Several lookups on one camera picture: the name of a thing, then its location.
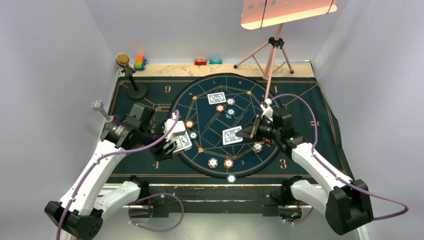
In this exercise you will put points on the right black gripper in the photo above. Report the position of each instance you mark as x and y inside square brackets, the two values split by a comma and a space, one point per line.
[251, 131]

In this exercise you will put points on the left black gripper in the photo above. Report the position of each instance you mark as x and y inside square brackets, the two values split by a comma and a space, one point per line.
[160, 153]

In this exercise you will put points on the pink white poker chip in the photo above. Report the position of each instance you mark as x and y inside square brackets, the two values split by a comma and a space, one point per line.
[257, 147]
[230, 101]

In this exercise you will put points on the blue backed playing card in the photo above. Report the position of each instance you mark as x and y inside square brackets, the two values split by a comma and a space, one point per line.
[229, 136]
[216, 98]

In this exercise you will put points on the blue playing card deck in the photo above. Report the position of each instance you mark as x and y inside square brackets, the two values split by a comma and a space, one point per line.
[182, 143]

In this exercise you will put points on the teal poker chip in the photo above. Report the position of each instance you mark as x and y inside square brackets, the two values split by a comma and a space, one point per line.
[193, 135]
[230, 113]

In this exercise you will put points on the orange poker chip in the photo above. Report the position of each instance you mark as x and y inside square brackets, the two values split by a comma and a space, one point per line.
[220, 108]
[189, 124]

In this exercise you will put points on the orange chip stack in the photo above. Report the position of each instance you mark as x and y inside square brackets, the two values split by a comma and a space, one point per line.
[228, 163]

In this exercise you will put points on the pink white chip stack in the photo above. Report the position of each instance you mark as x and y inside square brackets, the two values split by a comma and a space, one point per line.
[212, 163]

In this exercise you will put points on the teal chip stack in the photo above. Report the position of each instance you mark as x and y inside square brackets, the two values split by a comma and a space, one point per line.
[231, 178]

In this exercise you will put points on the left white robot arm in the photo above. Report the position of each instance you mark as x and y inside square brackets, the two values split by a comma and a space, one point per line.
[96, 165]

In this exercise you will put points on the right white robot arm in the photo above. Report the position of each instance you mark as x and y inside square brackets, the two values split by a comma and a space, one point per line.
[324, 175]

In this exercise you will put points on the red triangular all-in marker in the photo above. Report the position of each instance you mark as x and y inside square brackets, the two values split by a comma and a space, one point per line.
[268, 141]

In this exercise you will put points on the dark green rectangular poker mat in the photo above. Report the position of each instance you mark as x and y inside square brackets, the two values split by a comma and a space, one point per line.
[302, 96]

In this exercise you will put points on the grey lego brick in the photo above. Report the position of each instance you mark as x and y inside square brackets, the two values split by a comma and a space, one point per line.
[98, 106]

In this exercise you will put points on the teal toy block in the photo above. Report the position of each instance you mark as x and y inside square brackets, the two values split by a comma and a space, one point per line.
[215, 61]

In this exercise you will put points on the red toy block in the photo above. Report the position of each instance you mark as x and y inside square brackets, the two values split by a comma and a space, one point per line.
[200, 62]

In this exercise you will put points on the orange green blue block stack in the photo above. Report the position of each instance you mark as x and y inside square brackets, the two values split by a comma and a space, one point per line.
[140, 63]

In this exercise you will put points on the pink tripod stand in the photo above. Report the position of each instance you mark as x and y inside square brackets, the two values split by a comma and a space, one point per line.
[277, 43]

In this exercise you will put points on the pink light panel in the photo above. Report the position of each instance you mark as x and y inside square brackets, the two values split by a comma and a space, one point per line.
[264, 13]

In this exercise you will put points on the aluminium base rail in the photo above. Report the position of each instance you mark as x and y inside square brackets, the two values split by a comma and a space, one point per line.
[214, 199]

